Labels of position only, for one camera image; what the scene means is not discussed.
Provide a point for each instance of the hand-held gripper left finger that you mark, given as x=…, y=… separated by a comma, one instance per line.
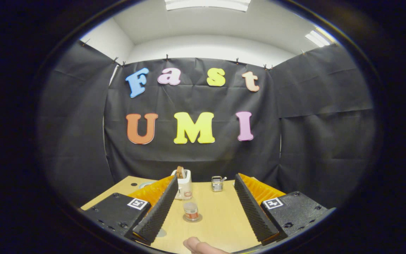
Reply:
x=157, y=213

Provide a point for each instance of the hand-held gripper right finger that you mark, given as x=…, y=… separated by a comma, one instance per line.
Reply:
x=254, y=211

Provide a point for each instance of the clear plastic juice bottle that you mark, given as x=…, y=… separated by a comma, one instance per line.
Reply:
x=191, y=211

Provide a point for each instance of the round brown coaster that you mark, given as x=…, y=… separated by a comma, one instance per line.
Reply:
x=200, y=218

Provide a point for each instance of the pale green plate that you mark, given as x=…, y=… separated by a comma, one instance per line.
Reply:
x=146, y=184

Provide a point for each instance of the wooden table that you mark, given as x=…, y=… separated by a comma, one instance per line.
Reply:
x=220, y=218

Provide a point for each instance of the white toaster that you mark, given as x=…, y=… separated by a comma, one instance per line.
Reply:
x=185, y=187

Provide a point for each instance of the brown toast slice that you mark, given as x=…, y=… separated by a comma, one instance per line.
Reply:
x=180, y=173

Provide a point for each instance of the black backdrop cloth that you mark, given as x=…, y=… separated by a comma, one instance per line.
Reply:
x=196, y=158

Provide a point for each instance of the small ceiling light panel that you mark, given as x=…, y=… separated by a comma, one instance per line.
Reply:
x=316, y=38

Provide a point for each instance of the long ceiling light panel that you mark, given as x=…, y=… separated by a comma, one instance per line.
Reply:
x=206, y=4

